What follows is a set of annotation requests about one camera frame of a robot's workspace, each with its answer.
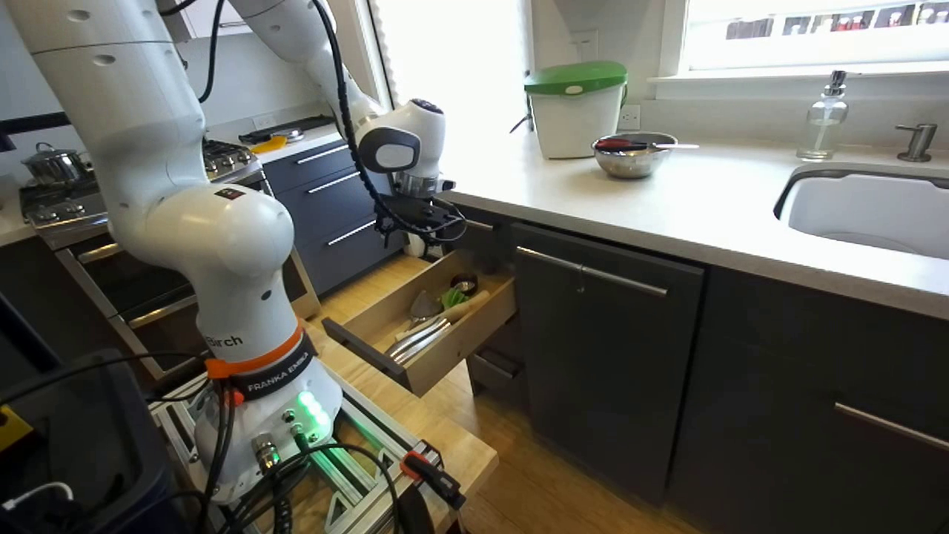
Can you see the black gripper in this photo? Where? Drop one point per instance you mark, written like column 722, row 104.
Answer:
column 430, row 210

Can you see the tall silver metal cup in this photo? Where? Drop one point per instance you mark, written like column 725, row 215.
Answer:
column 419, row 338

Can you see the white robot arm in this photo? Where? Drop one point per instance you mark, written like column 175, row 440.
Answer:
column 197, row 239

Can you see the small round metal cup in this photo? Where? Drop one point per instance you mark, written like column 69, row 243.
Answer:
column 465, row 284

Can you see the dark small drawer front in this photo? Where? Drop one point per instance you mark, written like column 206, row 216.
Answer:
column 490, row 241

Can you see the blue drawer cabinet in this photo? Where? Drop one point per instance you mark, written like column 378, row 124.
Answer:
column 335, row 207

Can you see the wooden drawer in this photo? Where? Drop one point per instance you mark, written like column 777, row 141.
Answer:
column 434, row 366

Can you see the dark low drawer front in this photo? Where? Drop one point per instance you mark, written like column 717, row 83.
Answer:
column 499, row 366

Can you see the metal mesh strainer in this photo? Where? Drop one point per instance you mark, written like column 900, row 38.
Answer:
column 424, row 304

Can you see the green plastic item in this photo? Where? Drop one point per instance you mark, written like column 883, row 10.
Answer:
column 455, row 298

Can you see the white bin with green lid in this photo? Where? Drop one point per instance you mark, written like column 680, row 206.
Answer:
column 576, row 112

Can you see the metal bowl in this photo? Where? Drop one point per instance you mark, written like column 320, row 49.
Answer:
column 631, row 157

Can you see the red and black clamp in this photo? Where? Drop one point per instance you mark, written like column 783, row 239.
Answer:
column 434, row 476

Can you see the metal spoon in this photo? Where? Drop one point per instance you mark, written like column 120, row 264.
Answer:
column 677, row 145

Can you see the black stove with oven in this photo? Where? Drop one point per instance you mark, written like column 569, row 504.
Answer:
column 120, row 298

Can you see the metal pot with lid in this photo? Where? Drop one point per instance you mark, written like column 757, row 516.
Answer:
column 52, row 167

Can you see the black bin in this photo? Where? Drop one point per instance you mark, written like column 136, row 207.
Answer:
column 89, row 455

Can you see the clear soap dispenser bottle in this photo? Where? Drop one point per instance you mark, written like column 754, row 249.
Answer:
column 821, row 123

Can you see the dark wide cabinet door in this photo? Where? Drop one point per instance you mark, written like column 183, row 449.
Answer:
column 809, row 415

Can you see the window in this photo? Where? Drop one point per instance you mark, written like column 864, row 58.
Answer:
column 809, row 29

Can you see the white sink basin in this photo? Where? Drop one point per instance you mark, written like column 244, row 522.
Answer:
column 869, row 210

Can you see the metal faucet fixture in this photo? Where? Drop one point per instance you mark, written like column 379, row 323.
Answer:
column 919, row 144

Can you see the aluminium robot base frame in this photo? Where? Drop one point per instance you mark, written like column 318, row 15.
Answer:
column 345, row 483

